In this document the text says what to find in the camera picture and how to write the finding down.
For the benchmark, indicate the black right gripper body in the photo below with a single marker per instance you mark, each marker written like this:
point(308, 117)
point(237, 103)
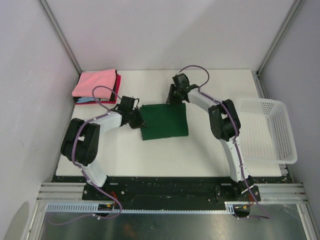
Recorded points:
point(174, 97)

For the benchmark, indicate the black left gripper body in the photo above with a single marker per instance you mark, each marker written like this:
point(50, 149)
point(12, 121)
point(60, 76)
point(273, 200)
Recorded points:
point(135, 120)

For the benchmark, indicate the green t shirt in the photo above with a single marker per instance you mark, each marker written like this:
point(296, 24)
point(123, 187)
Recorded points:
point(164, 121)

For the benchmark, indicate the red t shirt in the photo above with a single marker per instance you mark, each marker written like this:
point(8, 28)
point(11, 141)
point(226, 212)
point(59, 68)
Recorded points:
point(117, 87)

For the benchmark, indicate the black printed t shirt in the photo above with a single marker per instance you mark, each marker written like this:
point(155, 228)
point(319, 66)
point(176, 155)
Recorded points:
point(113, 93)

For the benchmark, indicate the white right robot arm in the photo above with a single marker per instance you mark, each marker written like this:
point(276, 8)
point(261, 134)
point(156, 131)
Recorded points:
point(224, 124)

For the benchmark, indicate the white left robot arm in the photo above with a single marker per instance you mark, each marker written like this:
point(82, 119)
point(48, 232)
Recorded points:
point(81, 141)

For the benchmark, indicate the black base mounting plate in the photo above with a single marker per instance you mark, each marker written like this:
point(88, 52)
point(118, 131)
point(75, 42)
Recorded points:
point(216, 188)

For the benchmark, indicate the white perforated plastic basket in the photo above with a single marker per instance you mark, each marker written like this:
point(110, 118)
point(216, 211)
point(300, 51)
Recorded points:
point(266, 134)

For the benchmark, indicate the right aluminium frame post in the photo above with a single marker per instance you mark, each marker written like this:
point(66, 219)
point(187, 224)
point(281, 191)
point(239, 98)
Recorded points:
point(280, 34)

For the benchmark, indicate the aluminium frame post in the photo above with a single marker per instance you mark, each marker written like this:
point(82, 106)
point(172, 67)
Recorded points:
point(48, 13)
point(280, 34)

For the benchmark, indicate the left aluminium frame post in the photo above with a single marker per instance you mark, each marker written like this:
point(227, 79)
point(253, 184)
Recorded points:
point(48, 13)

